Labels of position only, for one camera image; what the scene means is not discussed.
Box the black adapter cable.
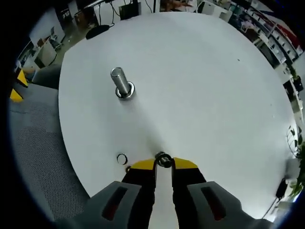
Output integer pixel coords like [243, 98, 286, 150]
[261, 197, 279, 219]

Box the thick threaded stud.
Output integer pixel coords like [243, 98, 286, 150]
[110, 67, 136, 100]

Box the white storage shelf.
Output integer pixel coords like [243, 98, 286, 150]
[238, 7, 303, 65]

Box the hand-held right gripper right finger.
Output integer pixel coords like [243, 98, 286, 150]
[171, 157, 275, 229]

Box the white plant pot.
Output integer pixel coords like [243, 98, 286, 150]
[283, 157, 302, 179]

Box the black power adapter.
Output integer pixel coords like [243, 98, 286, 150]
[275, 177, 288, 198]

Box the black oval object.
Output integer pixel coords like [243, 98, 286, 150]
[85, 25, 111, 40]

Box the grey mesh chair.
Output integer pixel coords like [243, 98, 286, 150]
[9, 64, 96, 222]

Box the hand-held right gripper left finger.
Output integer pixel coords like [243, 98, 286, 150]
[78, 157, 158, 229]

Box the white chair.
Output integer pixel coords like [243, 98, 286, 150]
[196, 0, 216, 14]

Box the green leafy plant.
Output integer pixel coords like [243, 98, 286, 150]
[285, 125, 305, 198]

